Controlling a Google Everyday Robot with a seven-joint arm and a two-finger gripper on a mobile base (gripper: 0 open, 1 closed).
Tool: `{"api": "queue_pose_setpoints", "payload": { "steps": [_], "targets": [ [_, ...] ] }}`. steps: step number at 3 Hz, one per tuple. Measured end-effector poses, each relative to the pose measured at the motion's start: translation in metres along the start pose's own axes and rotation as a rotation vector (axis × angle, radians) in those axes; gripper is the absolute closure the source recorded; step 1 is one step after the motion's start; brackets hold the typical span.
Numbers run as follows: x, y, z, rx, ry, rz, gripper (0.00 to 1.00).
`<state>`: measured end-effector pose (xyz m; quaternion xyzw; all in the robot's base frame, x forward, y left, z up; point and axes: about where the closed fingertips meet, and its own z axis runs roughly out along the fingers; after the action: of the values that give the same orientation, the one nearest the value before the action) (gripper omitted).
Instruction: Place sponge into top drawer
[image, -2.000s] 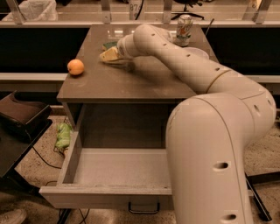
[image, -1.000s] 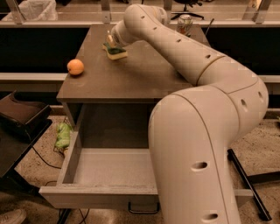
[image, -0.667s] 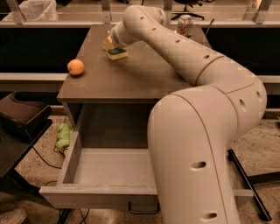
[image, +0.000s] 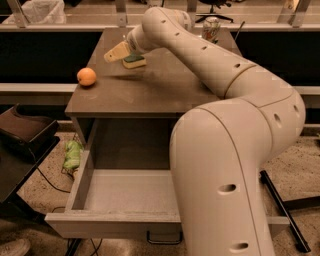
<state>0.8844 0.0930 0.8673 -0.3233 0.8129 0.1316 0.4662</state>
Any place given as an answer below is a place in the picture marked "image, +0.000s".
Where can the black office chair base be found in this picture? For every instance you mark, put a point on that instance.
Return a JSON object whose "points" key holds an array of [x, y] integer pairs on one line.
{"points": [[212, 13]]}

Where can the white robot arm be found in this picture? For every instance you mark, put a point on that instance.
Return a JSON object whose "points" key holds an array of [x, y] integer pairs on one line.
{"points": [[216, 149]]}

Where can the soda can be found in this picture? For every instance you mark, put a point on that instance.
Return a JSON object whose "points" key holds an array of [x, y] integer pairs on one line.
{"points": [[211, 27]]}

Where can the white plastic bag bin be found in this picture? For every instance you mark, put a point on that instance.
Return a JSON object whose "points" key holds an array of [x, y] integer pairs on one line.
{"points": [[43, 11]]}

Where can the black drawer handle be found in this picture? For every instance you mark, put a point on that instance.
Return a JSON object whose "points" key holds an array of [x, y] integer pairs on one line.
{"points": [[164, 239]]}

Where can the green and yellow sponge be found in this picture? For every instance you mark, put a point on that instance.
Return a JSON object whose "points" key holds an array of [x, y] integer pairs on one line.
{"points": [[134, 61]]}

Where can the black metal stand leg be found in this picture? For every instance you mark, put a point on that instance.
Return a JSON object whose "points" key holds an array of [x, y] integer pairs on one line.
{"points": [[286, 207]]}

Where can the orange fruit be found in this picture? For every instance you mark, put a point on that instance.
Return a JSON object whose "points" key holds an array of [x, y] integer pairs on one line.
{"points": [[86, 77]]}

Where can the white shoe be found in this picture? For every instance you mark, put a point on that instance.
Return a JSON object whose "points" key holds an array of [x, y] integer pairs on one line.
{"points": [[19, 247]]}

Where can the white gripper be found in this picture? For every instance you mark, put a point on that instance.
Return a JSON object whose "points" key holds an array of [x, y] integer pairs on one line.
{"points": [[132, 42]]}

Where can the open top drawer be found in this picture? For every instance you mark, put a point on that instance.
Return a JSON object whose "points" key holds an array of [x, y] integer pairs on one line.
{"points": [[119, 203]]}

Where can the green crumpled bag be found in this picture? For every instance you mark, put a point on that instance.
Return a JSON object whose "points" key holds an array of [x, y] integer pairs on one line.
{"points": [[73, 150]]}

